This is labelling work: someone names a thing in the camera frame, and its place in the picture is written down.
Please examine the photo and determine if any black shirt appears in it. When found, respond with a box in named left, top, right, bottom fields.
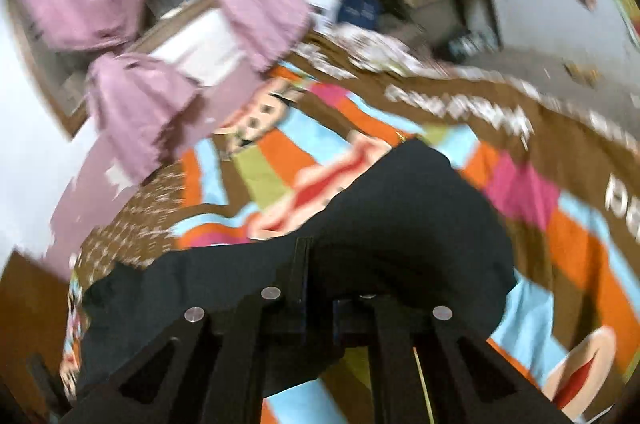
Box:
left=77, top=138, right=518, bottom=397

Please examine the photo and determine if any wooden headboard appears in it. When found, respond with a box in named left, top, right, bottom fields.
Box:
left=1, top=251, right=67, bottom=418

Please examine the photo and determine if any colourful cartoon bedspread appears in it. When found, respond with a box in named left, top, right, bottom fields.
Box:
left=60, top=32, right=639, bottom=422

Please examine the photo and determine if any blue bag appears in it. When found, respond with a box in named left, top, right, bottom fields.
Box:
left=335, top=0, right=382, bottom=30

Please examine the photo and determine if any wooden shelf desk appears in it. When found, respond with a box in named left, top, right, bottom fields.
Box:
left=371, top=0, right=503, bottom=63

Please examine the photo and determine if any pink left curtain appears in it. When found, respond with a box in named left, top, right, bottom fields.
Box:
left=8, top=0, right=192, bottom=183

